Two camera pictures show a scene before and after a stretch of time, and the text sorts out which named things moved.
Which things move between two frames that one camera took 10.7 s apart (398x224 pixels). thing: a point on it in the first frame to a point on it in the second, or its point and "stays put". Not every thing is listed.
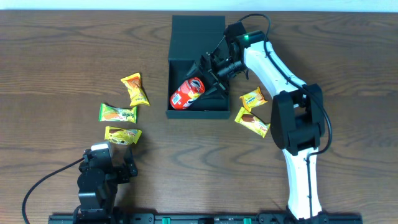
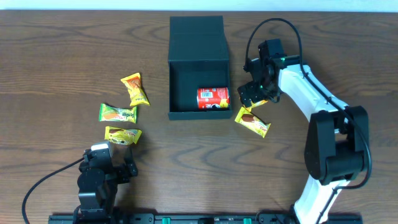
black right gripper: (212, 74) to (249, 92)
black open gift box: (191, 37) stays put
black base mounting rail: (202, 219) stays put
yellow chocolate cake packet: (247, 119) stays put
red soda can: (187, 93) to (212, 98)
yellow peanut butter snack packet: (137, 96) stays put
